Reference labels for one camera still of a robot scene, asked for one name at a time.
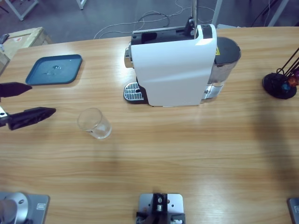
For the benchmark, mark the black capsule holder with rods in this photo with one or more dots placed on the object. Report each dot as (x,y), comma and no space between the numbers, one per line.
(272,86)

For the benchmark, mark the blue plastic tray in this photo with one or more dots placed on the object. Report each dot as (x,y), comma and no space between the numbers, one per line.
(65,65)

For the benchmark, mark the small black tool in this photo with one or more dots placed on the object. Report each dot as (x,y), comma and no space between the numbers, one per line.
(4,37)

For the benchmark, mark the light wooden crate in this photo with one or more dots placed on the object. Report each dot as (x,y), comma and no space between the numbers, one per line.
(28,39)

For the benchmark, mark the clear water tank black lid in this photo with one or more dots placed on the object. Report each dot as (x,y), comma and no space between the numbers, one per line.
(226,49)

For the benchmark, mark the grey mount plate dark post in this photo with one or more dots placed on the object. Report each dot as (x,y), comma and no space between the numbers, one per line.
(175,203)

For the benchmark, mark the white metal frame leg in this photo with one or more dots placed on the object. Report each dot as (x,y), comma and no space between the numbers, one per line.
(278,11)
(81,3)
(216,11)

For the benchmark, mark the silver coffee machine lever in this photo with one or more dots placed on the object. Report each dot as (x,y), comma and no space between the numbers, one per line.
(194,11)

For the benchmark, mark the white metal table frame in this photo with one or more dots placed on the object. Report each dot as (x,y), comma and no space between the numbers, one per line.
(21,9)

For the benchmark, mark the purple coffee capsule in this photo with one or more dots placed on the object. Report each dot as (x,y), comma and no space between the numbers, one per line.
(297,74)

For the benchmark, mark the black drip tray silver grid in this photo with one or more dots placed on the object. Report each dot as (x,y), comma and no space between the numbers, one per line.
(133,93)

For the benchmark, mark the clear drinking glass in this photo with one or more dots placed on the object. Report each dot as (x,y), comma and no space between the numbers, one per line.
(93,123)

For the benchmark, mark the orange coffee capsule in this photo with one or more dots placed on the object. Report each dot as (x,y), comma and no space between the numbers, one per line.
(293,81)

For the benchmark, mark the white capsule coffee machine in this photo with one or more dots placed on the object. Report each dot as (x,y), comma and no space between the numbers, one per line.
(172,70)

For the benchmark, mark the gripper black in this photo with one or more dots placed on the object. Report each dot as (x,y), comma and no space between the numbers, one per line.
(2,116)

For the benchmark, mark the blue coffee capsule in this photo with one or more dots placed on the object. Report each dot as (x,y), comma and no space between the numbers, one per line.
(285,88)

